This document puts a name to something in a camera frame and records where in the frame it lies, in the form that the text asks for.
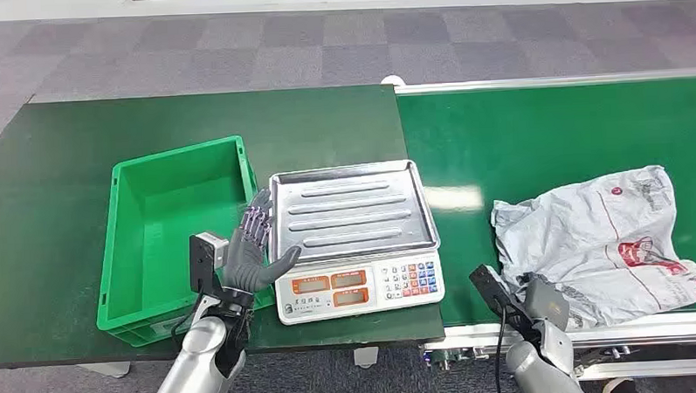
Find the green plastic crate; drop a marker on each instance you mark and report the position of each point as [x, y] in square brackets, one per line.
[169, 224]

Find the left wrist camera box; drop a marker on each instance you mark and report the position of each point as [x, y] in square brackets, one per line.
[206, 259]

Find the white table foot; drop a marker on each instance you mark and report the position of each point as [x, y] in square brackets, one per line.
[104, 369]
[366, 356]

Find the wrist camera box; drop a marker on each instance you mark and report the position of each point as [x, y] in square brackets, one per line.
[206, 259]
[493, 288]

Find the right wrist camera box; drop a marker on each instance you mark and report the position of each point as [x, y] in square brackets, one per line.
[493, 288]

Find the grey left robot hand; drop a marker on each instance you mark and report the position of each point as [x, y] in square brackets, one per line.
[247, 262]

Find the white plastic mailer package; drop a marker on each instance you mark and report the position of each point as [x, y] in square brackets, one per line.
[604, 238]

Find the green conveyor belt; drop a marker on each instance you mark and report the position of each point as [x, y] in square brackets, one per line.
[525, 137]

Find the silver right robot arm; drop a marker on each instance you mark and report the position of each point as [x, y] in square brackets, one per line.
[542, 373]

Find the steel scale tray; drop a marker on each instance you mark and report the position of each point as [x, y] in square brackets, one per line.
[348, 212]

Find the white electronic scale body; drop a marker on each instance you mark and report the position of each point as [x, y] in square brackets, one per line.
[357, 287]

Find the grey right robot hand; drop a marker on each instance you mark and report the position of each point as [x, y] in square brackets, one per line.
[546, 307]

